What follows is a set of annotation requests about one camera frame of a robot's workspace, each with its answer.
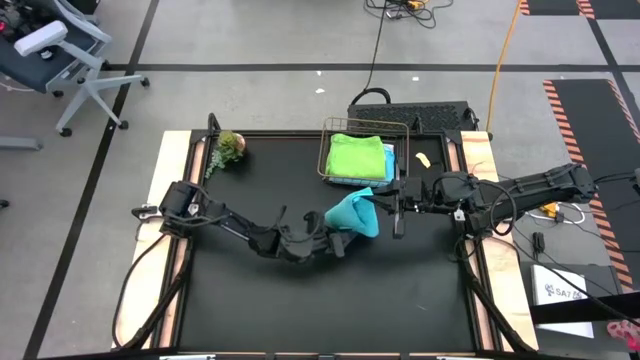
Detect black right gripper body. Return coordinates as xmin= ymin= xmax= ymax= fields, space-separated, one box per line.
xmin=392 ymin=174 xmax=430 ymax=240

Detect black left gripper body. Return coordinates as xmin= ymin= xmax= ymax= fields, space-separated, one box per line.
xmin=287 ymin=212 xmax=360 ymax=264

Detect teal microfiber towel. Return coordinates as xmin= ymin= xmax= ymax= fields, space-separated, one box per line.
xmin=323 ymin=187 xmax=381 ymax=239

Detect light blue microfiber towel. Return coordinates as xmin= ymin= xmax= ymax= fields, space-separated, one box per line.
xmin=327 ymin=143 xmax=398 ymax=189

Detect green microfiber towel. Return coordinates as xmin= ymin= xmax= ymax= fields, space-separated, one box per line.
xmin=324 ymin=132 xmax=388 ymax=181

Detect black perforated computer case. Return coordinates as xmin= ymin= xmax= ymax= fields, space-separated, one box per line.
xmin=346 ymin=101 xmax=479 ymax=135

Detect wooden table side board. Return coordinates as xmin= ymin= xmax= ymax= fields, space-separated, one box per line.
xmin=110 ymin=130 xmax=197 ymax=350
xmin=458 ymin=130 xmax=541 ymax=352

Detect small potted green plant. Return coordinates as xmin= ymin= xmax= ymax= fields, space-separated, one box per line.
xmin=203 ymin=130 xmax=247 ymax=180

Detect white paper sign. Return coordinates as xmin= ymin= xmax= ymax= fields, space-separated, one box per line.
xmin=529 ymin=263 xmax=596 ymax=340

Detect black mat orange striped edge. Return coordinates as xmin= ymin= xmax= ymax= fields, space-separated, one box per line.
xmin=542 ymin=78 xmax=640 ymax=295
xmin=518 ymin=0 xmax=597 ymax=17

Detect black metal bar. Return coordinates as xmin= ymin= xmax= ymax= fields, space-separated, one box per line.
xmin=528 ymin=291 xmax=640 ymax=326

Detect pink patterned object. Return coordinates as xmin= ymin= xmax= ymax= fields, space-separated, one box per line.
xmin=606 ymin=319 xmax=640 ymax=353

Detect grey chair base leg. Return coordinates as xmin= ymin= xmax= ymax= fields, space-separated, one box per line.
xmin=0 ymin=137 xmax=44 ymax=152

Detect grey office chair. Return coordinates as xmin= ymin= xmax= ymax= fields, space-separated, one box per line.
xmin=0 ymin=0 xmax=151 ymax=139

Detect bronze wire basket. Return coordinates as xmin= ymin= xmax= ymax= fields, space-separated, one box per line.
xmin=316 ymin=116 xmax=411 ymax=190

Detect black cable loop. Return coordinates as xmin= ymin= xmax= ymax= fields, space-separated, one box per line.
xmin=349 ymin=87 xmax=393 ymax=107

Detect black cable conduit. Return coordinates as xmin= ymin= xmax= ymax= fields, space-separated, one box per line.
xmin=112 ymin=227 xmax=196 ymax=350
xmin=463 ymin=239 xmax=534 ymax=354

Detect black floor cable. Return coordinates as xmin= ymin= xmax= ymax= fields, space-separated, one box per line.
xmin=366 ymin=0 xmax=390 ymax=91

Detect yellow hanging cable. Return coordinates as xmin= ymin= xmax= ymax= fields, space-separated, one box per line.
xmin=485 ymin=0 xmax=524 ymax=132

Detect tangled floor cable bundle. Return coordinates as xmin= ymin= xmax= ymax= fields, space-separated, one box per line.
xmin=364 ymin=0 xmax=455 ymax=30

